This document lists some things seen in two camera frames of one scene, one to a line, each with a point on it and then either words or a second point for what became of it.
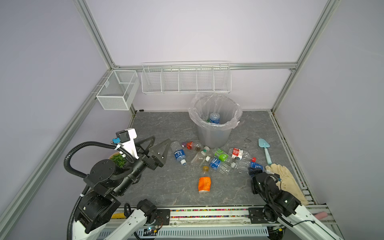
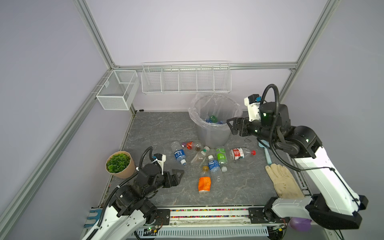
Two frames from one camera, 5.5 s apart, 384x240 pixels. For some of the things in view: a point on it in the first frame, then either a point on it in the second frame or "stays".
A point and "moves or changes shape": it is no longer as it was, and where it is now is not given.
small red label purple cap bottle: x=192 y=145 stays
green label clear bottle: x=222 y=155 moves or changes shape
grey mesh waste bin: x=215 y=115 stays
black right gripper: x=256 y=171 → x=240 y=121
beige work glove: x=287 y=181 stays
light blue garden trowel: x=263 y=143 stays
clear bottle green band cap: x=199 y=156 stays
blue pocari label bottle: x=221 y=167 moves or changes shape
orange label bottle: x=204 y=182 stays
